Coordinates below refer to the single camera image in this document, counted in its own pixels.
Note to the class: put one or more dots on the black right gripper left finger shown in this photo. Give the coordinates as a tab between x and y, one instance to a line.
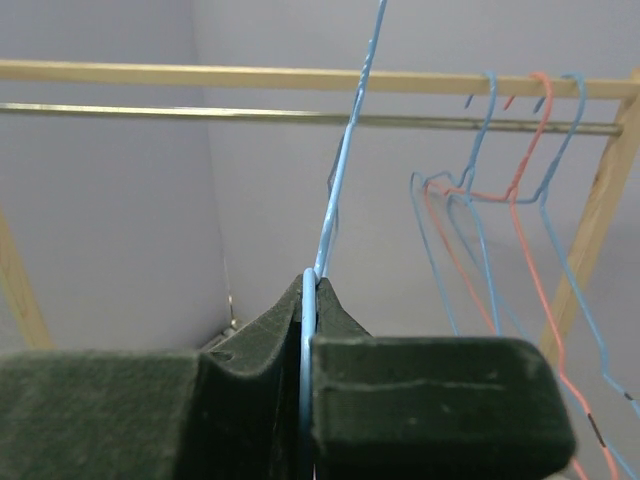
226	413

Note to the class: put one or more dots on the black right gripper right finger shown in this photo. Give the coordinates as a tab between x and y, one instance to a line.
431	407

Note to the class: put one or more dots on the blue wire hanger white shirt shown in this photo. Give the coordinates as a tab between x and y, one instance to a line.
313	274

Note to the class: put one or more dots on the blue wire hanger plaid shirt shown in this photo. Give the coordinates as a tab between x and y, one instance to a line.
454	190

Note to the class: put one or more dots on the wooden clothes rack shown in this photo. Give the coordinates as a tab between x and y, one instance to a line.
605	193

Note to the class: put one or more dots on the blue empty wire hanger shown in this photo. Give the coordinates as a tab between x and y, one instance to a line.
590	331

